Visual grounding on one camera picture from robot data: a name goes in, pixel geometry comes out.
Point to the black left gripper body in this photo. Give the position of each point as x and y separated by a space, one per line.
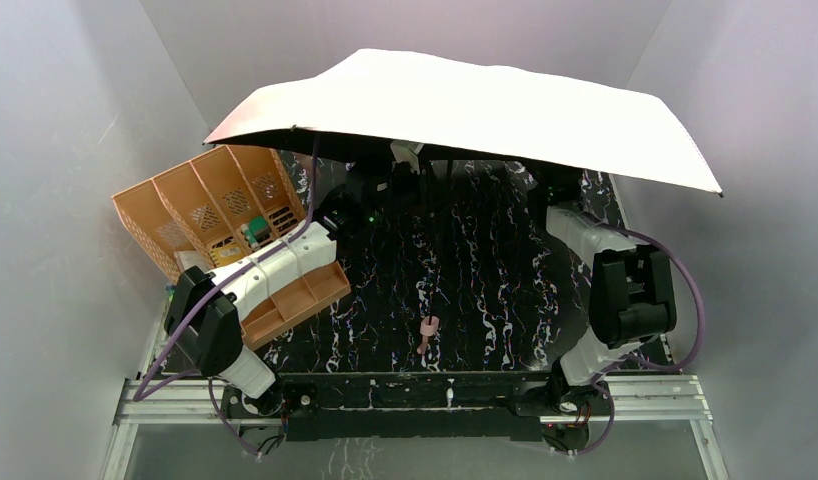
367 183

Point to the black and pink folding umbrella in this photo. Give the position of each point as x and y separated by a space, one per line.
458 110

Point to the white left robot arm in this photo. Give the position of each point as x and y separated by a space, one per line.
219 318

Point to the yellow notebook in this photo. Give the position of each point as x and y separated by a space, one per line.
226 254

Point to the white paper pad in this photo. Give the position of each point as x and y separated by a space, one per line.
189 259

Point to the orange plastic desk organizer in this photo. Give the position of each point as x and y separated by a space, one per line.
203 202

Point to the aluminium frame rail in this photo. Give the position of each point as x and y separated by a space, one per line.
187 399

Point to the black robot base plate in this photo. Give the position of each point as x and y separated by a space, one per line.
520 406

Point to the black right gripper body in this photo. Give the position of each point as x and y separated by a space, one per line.
556 184

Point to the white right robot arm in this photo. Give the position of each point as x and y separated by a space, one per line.
631 298

